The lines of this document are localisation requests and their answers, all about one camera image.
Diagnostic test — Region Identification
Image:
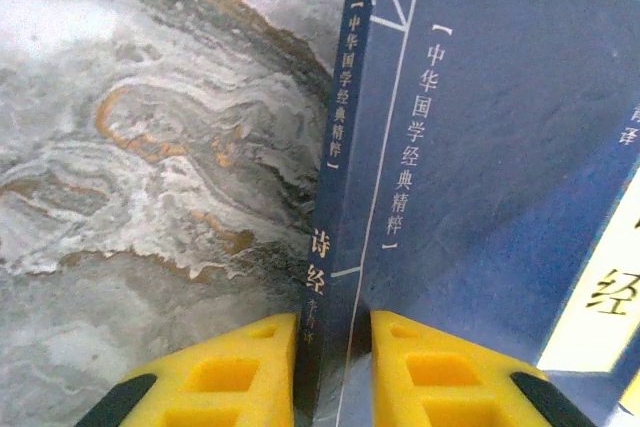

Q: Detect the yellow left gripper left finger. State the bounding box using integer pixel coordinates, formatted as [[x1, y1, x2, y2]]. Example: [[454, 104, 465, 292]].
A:
[[74, 311, 301, 427]]

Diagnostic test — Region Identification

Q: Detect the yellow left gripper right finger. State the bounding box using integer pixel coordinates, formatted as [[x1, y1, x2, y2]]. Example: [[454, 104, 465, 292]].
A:
[[368, 309, 601, 427]]

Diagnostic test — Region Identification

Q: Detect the navy book with yellow label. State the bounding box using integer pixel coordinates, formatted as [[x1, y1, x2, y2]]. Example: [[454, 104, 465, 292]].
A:
[[292, 0, 640, 427]]

